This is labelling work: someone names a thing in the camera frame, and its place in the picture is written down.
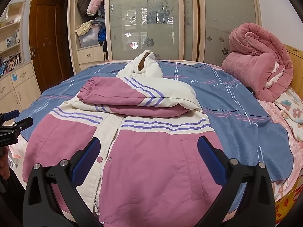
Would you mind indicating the brown wooden door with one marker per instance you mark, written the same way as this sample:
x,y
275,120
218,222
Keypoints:
x,y
47,45

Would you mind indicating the wooden headboard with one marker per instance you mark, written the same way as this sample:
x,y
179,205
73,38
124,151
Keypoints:
x,y
296,61

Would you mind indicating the blue clothes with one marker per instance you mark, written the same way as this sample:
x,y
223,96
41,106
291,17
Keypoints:
x,y
101,36

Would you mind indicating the yellow crumpled cloth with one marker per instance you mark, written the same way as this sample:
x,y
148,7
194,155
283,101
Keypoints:
x,y
83,28

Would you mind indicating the rolled pink quilt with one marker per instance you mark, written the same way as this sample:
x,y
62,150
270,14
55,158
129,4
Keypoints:
x,y
255,59

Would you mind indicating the small black object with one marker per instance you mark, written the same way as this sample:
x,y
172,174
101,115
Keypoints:
x,y
250,91

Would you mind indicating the light wooden wardrobe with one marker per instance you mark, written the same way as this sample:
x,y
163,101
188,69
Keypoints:
x,y
72,28

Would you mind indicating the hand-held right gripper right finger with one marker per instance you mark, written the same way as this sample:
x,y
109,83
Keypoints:
x,y
211,163

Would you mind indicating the person's left hand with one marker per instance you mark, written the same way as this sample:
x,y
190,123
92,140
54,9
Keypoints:
x,y
4,167

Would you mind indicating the light wooden bookshelf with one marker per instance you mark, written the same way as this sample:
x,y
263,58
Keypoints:
x,y
11,28

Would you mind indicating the row of books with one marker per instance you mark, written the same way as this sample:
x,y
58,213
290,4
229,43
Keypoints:
x,y
10,63

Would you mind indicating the floral print quilt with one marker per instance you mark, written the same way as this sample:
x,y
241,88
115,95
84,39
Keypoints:
x,y
291,113

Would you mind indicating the blue striped bed sheet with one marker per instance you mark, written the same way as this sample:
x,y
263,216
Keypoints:
x,y
236,123

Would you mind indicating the blue sticker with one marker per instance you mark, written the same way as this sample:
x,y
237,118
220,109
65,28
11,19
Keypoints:
x,y
14,77

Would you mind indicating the wardrobe drawer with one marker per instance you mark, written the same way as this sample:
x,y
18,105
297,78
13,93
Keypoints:
x,y
91,54
93,66

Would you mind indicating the pink and white hooded jacket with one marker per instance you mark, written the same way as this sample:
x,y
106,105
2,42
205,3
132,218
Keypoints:
x,y
142,170

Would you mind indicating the grey clothes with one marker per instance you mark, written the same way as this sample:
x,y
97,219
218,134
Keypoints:
x,y
98,21

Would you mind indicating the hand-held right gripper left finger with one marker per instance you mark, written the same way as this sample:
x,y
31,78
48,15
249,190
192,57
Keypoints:
x,y
82,165

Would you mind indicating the frosted floral sliding door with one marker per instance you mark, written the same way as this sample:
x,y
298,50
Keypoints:
x,y
146,16
227,11

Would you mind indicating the clear plastic storage box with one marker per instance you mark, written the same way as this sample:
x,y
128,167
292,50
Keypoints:
x,y
90,37

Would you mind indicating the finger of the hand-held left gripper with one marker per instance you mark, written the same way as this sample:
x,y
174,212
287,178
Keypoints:
x,y
10,115
24,123

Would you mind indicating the light wooden cabinet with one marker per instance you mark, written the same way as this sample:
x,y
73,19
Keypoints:
x,y
21,92

